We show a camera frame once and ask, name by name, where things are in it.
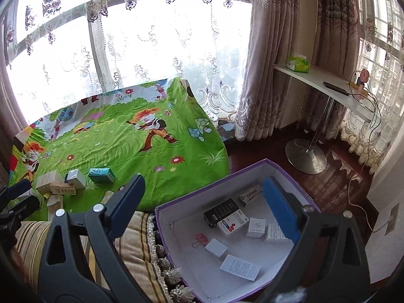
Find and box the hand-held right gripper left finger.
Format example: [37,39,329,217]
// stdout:
[37,173,146,303]

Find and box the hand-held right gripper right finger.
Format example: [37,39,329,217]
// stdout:
[257,177,371,303]

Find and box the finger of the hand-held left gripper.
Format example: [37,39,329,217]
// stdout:
[0,179,32,203]
[0,195,41,225]

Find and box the white box dense text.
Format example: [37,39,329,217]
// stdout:
[264,224,289,244]

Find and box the white cube box grey pattern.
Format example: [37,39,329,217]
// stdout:
[245,217,266,238]

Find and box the blue white barcode box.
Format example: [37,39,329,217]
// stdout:
[237,184,263,208]

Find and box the white box orange print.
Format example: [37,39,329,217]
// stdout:
[47,182,78,195]

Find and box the teal box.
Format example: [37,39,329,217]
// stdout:
[88,167,116,183]

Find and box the white box red figure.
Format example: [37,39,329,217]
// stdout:
[216,216,249,236]

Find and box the small grey white box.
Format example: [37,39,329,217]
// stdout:
[66,168,87,189]

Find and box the small black box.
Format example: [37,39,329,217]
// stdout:
[204,198,241,229]

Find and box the small plain white box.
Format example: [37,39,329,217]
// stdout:
[205,238,229,260]

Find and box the pink binder clip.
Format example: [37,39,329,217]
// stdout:
[191,233,211,249]

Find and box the purple cardboard box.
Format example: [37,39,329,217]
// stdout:
[155,159,322,303]

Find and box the striped beige cushion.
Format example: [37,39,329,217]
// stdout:
[14,210,196,303]

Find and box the green cartoon printed tablecloth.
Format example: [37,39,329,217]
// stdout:
[8,77,229,221]

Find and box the white paper leaflet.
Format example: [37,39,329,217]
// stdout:
[219,254,262,281]

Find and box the lace curtain floral trim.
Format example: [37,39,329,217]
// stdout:
[341,0,404,175]

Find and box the black remote control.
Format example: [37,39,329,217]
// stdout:
[323,81,349,97]

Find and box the green tissue pack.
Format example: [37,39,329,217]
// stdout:
[286,55,311,73]

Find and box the brown pleated curtain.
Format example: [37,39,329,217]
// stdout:
[235,0,316,141]

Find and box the white lace sheer curtain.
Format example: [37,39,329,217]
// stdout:
[0,0,253,123]

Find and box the dark patterned curtain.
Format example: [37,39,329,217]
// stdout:
[311,0,361,130]

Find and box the white power cable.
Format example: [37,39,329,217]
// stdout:
[347,161,395,232]

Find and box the wall socket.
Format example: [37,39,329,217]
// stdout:
[385,205,401,236]

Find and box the black cable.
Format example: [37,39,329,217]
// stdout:
[351,69,382,133]

